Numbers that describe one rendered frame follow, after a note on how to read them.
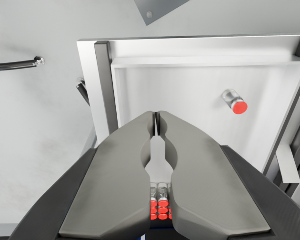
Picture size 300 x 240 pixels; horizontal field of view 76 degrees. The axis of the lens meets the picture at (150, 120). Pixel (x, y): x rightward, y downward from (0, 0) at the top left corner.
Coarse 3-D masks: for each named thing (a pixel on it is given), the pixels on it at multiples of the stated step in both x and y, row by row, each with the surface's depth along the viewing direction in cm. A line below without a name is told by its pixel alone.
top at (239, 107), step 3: (237, 102) 27; (240, 102) 27; (243, 102) 27; (234, 105) 27; (237, 105) 27; (240, 105) 27; (243, 105) 27; (246, 105) 27; (234, 108) 27; (237, 108) 27; (240, 108) 27; (243, 108) 27; (246, 108) 27; (234, 111) 28; (237, 111) 28; (240, 111) 28; (243, 111) 28
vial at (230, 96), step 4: (224, 92) 30; (228, 92) 30; (232, 92) 29; (236, 92) 29; (224, 96) 30; (228, 96) 29; (232, 96) 28; (236, 96) 28; (224, 100) 31; (228, 100) 29; (232, 100) 28; (236, 100) 27; (240, 100) 27; (228, 104) 29; (232, 104) 28
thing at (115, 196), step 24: (144, 120) 11; (120, 144) 9; (144, 144) 9; (96, 168) 8; (120, 168) 8; (144, 168) 10; (96, 192) 7; (120, 192) 7; (144, 192) 7; (72, 216) 6; (96, 216) 6; (120, 216) 6; (144, 216) 6
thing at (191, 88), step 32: (128, 64) 25; (160, 64) 25; (192, 64) 25; (224, 64) 25; (256, 64) 25; (288, 64) 25; (128, 96) 31; (160, 96) 31; (192, 96) 31; (256, 96) 31; (288, 96) 29; (224, 128) 35; (256, 128) 35; (160, 160) 39; (256, 160) 38
